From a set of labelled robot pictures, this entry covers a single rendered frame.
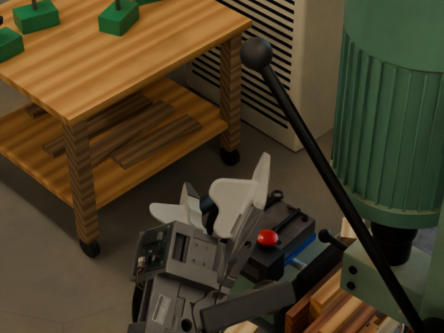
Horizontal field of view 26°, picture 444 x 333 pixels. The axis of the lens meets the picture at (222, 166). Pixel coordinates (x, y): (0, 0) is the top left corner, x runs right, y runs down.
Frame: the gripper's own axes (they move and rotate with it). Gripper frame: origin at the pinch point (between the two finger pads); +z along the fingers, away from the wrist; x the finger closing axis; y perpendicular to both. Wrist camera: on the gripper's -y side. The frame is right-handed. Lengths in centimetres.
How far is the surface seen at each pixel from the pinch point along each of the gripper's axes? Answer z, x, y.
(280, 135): 87, 155, -109
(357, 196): 2.6, -0.4, -16.9
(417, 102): 8.4, -14.3, -12.0
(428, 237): 13, 25, -53
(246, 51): 10.8, -5.1, 3.6
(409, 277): -1.6, 6.5, -32.5
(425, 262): 1.0, 6.3, -34.9
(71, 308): 14, 157, -53
